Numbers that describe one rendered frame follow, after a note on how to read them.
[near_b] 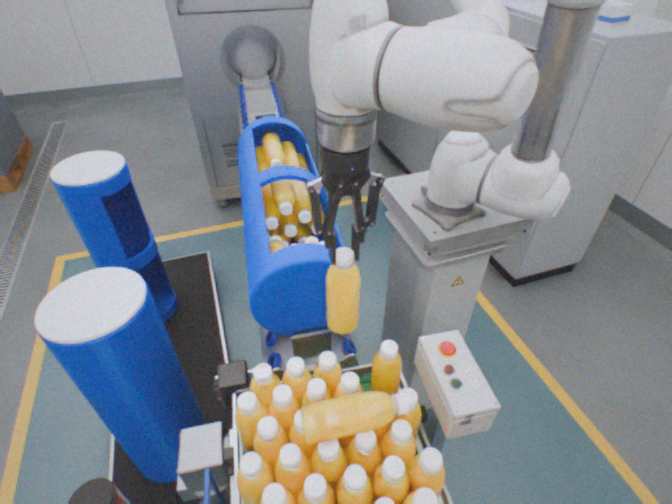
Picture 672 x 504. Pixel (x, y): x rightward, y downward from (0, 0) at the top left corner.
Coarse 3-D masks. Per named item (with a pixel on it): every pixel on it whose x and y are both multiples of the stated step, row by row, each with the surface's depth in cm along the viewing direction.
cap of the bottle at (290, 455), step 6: (288, 444) 78; (294, 444) 78; (282, 450) 77; (288, 450) 77; (294, 450) 77; (282, 456) 76; (288, 456) 77; (294, 456) 77; (300, 456) 77; (282, 462) 76; (288, 462) 76; (294, 462) 76
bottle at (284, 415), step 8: (272, 400) 89; (296, 400) 89; (272, 408) 88; (280, 408) 87; (288, 408) 87; (296, 408) 88; (272, 416) 88; (280, 416) 87; (288, 416) 87; (280, 424) 88; (288, 424) 88; (288, 432) 90
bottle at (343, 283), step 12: (336, 264) 79; (336, 276) 79; (348, 276) 79; (360, 276) 82; (336, 288) 80; (348, 288) 80; (336, 300) 82; (348, 300) 82; (336, 312) 85; (348, 312) 84; (336, 324) 87; (348, 324) 87
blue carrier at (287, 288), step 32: (256, 128) 158; (288, 128) 167; (256, 160) 140; (256, 192) 126; (256, 224) 115; (256, 256) 107; (288, 256) 99; (320, 256) 100; (256, 288) 100; (288, 288) 102; (320, 288) 105; (256, 320) 108; (288, 320) 110; (320, 320) 113
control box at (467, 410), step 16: (432, 336) 98; (448, 336) 98; (416, 352) 100; (432, 352) 94; (464, 352) 94; (416, 368) 102; (432, 368) 91; (464, 368) 91; (432, 384) 93; (448, 384) 88; (464, 384) 88; (480, 384) 88; (432, 400) 94; (448, 400) 85; (464, 400) 85; (480, 400) 85; (496, 400) 85; (448, 416) 86; (464, 416) 84; (480, 416) 85; (448, 432) 88; (464, 432) 89
